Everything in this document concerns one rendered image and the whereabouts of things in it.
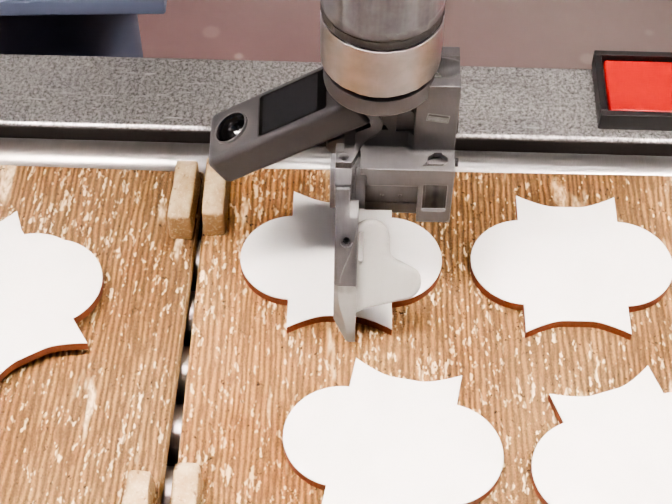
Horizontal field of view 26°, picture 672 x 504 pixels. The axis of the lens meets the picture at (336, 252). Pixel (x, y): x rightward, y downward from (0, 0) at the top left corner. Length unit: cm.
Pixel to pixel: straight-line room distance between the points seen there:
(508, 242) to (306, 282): 15
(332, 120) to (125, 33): 65
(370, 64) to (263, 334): 25
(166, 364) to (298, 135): 20
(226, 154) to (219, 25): 169
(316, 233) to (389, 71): 24
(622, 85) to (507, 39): 140
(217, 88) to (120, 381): 31
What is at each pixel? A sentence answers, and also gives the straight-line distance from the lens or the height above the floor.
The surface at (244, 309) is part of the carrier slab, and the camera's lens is 105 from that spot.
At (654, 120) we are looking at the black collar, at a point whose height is 93.
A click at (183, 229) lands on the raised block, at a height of 95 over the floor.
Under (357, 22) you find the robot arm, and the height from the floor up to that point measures 121.
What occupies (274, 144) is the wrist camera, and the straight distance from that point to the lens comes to 95.
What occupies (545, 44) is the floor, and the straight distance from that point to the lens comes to 262.
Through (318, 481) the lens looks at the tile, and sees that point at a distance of 96.
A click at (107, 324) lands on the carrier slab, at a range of 105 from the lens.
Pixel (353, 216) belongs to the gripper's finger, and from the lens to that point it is 95.
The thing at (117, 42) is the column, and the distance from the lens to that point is 154.
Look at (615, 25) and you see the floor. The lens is 268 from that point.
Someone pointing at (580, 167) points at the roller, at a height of 92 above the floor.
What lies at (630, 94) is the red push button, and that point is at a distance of 122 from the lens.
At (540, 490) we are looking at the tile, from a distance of 97.
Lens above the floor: 178
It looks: 51 degrees down
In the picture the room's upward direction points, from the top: straight up
